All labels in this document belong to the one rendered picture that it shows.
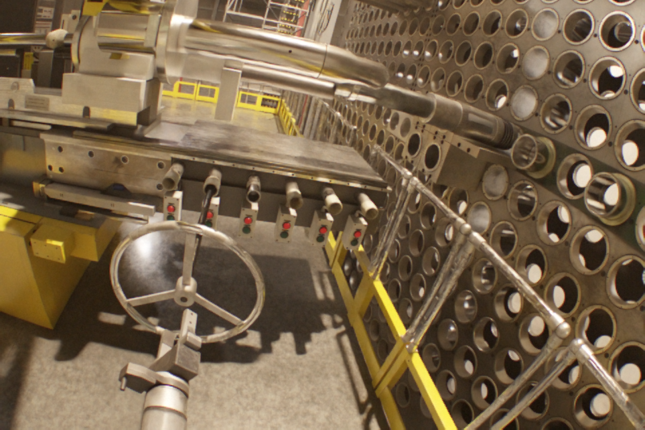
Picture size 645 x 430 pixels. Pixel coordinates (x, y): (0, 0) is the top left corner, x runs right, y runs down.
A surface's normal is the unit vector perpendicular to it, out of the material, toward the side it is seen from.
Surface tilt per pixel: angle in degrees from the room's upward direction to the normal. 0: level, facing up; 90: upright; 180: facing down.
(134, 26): 90
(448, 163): 90
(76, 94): 90
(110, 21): 90
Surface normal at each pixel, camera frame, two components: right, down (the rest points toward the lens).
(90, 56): 0.27, 0.04
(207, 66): 0.10, 0.69
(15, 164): 0.19, 0.41
